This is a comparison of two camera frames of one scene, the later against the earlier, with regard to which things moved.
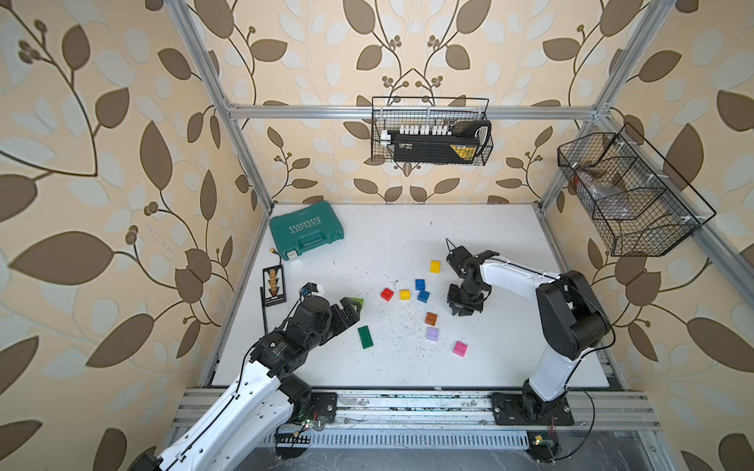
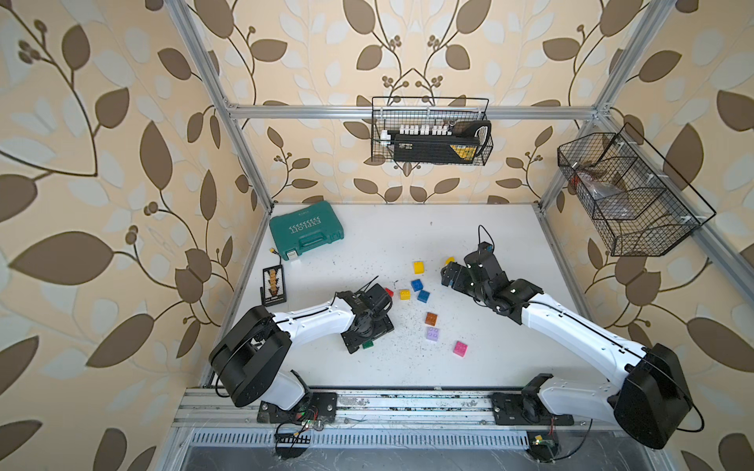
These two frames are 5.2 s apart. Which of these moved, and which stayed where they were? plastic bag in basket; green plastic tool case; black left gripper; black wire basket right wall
Moved: black left gripper
Stayed: black wire basket right wall; green plastic tool case; plastic bag in basket
